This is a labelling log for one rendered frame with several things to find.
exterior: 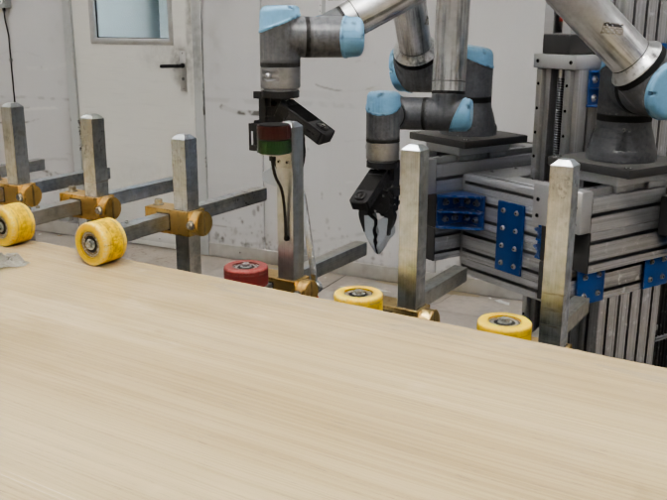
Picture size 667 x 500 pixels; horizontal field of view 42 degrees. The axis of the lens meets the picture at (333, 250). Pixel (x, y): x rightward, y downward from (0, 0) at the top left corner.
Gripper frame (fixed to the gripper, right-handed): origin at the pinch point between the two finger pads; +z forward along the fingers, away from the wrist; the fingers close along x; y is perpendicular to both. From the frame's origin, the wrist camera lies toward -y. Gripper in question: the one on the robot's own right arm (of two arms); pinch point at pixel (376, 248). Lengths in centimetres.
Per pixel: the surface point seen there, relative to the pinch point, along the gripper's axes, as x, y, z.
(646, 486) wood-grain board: -78, -87, -7
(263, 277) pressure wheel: -4.0, -48.7, -6.5
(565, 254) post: -56, -42, -17
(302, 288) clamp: -7.9, -42.1, -3.3
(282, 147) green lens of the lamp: -7, -46, -30
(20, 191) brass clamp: 68, -42, -13
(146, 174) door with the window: 265, 199, 38
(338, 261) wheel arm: -1.5, -18.8, -1.8
